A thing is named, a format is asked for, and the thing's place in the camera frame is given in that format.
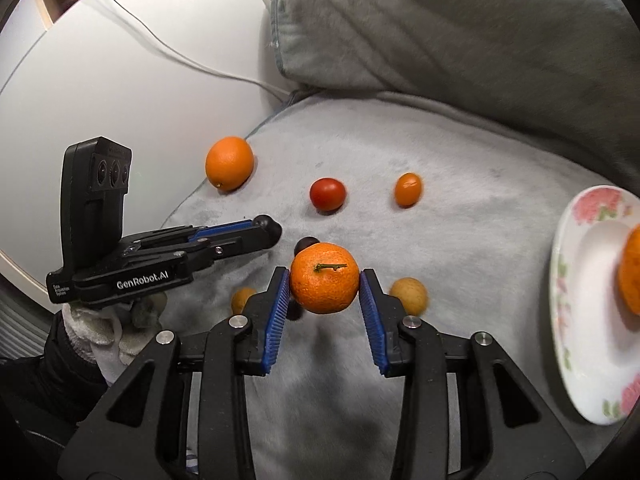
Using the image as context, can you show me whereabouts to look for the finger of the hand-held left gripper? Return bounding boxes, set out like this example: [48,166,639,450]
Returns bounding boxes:
[139,227,274,274]
[122,218,259,249]

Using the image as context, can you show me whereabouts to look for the grey pillow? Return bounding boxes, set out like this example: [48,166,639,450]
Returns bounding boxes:
[270,0,640,191]

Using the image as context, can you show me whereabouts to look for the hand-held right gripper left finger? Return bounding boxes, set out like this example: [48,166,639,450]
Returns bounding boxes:
[52,266,292,480]

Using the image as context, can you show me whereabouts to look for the light grey fleece blanket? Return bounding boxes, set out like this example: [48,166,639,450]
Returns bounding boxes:
[160,91,640,480]

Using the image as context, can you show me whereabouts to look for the white cable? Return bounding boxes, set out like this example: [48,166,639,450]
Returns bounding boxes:
[75,0,298,106]

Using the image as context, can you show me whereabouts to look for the yellow-brown longan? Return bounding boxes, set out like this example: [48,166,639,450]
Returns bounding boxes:
[231,287,258,313]
[389,277,429,317]

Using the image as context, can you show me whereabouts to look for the dark cherry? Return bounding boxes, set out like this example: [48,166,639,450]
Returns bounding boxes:
[254,214,283,249]

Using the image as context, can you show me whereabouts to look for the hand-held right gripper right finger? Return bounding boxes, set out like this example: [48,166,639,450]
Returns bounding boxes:
[359,268,586,480]

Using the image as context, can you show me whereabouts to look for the red tomato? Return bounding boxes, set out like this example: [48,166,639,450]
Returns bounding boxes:
[309,177,347,212]

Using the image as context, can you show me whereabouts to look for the person's left hand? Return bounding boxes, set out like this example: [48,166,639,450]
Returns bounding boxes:
[62,291,169,387]

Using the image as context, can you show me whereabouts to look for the small orange kumquat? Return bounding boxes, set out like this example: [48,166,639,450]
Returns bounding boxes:
[394,172,424,208]

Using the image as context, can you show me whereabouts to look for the mandarin with green stem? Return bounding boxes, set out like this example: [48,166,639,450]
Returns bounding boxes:
[290,242,361,315]

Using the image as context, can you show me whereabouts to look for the white bowl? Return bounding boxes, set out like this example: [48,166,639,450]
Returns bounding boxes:
[549,185,640,426]

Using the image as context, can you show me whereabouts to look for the large orange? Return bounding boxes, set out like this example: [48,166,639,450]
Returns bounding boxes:
[205,136,255,192]
[617,224,640,317]

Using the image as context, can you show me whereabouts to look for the person's left forearm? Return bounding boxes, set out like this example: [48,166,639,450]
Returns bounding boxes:
[0,315,111,441]

